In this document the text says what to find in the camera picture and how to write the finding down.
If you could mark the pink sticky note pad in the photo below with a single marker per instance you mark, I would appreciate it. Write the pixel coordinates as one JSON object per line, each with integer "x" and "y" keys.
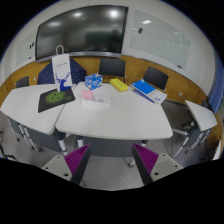
{"x": 87, "y": 94}

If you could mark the white left table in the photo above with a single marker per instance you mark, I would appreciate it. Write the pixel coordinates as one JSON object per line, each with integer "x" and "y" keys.
{"x": 22, "y": 103}

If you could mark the black green mouse pad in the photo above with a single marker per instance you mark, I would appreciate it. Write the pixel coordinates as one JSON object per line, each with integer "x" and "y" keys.
{"x": 53, "y": 98}

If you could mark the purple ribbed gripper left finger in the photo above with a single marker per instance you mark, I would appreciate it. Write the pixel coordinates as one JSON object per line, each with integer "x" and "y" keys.
{"x": 77, "y": 161}

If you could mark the black chair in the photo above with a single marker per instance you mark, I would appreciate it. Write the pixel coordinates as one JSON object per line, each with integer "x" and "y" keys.
{"x": 156, "y": 78}
{"x": 112, "y": 67}

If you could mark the white centre table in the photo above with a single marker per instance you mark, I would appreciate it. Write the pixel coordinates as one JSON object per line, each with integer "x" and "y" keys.
{"x": 128, "y": 117}

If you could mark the blue tissue box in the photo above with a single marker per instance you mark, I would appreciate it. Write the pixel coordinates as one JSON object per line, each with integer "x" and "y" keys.
{"x": 93, "y": 81}

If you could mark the white table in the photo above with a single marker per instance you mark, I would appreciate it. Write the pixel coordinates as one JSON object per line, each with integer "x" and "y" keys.
{"x": 204, "y": 117}
{"x": 128, "y": 117}
{"x": 22, "y": 103}

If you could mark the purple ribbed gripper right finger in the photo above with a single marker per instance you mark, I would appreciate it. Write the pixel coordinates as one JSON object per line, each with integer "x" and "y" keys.
{"x": 145, "y": 160}

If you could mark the glass whiteboard on wall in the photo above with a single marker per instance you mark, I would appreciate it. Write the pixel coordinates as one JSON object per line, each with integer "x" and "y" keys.
{"x": 155, "y": 36}

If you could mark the blue book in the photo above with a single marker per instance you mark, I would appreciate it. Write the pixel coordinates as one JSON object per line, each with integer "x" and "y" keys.
{"x": 143, "y": 87}

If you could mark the black chair centre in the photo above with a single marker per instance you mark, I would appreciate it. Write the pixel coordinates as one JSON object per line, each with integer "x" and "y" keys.
{"x": 112, "y": 67}

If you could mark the white paper bag blue deer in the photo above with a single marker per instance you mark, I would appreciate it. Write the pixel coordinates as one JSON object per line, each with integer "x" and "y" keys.
{"x": 61, "y": 69}

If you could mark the large black wall television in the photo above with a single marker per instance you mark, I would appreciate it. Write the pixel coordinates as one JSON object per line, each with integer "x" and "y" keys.
{"x": 88, "y": 31}

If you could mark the white right side table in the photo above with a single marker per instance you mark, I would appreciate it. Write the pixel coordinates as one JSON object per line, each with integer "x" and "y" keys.
{"x": 204, "y": 117}

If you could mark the blue patterned chair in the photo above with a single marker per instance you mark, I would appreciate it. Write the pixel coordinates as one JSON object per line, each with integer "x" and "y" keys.
{"x": 78, "y": 73}

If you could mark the white blue box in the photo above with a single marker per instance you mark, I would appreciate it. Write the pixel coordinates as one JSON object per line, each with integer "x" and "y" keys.
{"x": 156, "y": 97}

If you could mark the black chair right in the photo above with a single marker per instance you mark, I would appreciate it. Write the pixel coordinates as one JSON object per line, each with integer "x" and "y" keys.
{"x": 156, "y": 78}

